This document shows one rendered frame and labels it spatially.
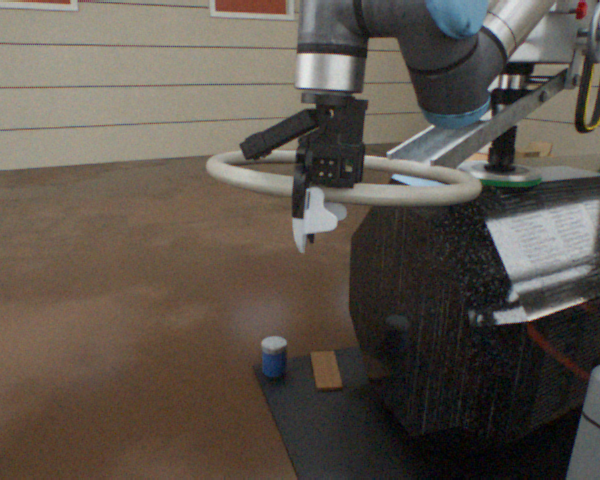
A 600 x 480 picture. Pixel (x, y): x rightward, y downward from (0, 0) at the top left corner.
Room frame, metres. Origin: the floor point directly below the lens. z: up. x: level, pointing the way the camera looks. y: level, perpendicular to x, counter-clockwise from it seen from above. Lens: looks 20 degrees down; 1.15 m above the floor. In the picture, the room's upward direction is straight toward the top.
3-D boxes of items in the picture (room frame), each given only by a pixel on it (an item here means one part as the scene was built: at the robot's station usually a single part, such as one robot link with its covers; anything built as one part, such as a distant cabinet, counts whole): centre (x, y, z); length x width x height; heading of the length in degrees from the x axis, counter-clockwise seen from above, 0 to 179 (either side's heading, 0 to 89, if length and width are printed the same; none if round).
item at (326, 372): (1.65, -0.10, 0.02); 0.25 x 0.10 x 0.01; 5
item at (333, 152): (0.66, -0.04, 1.06); 0.09 x 0.08 x 0.12; 73
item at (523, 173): (1.32, -0.55, 0.89); 0.21 x 0.21 x 0.01
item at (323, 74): (0.66, -0.04, 1.14); 0.10 x 0.09 x 0.05; 164
